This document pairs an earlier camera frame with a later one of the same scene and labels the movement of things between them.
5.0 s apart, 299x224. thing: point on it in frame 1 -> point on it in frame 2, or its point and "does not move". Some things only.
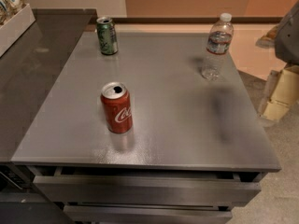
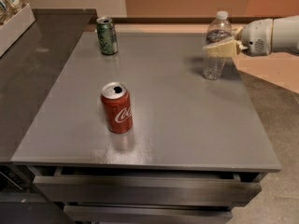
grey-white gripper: x=288 y=37 -> x=257 y=37
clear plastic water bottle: x=218 y=48 does not move
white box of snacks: x=15 y=15 does not move
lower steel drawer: x=100 y=213 does not move
